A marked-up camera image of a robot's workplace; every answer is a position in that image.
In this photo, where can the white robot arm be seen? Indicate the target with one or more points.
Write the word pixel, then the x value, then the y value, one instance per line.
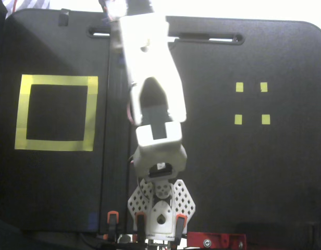
pixel 150 65

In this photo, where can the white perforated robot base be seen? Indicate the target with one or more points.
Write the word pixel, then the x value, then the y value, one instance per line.
pixel 186 200

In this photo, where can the black tape piece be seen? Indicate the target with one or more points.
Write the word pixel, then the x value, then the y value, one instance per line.
pixel 63 19

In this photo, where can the white striped cloth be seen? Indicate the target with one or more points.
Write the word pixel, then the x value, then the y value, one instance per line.
pixel 27 4

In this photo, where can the yellow tape square outline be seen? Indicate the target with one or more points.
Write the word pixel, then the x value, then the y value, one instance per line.
pixel 56 80

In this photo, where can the small yellow tape marker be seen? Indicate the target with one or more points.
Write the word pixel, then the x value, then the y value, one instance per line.
pixel 238 119
pixel 266 119
pixel 239 87
pixel 264 87

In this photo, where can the long black table strip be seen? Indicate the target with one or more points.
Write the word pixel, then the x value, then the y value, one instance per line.
pixel 116 156

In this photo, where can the orange black spring clamp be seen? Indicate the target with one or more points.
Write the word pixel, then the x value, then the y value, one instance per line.
pixel 140 224
pixel 113 221

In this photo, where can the red screw clamp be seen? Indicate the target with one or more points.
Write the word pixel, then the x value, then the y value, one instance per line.
pixel 217 238

